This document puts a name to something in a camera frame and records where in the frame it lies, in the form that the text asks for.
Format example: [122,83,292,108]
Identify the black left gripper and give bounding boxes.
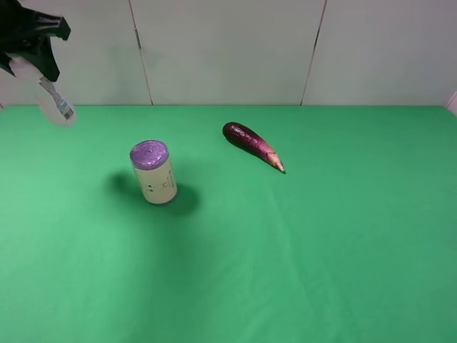
[1,1,71,81]

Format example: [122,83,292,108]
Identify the white bottle with black cap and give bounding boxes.
[9,56,77,127]

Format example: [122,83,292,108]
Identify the purple garbage bag roll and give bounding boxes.
[129,140,177,204]

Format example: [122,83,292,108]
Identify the purple eggplant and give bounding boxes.
[222,122,286,174]

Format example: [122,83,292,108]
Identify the green table cloth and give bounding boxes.
[1,106,456,342]

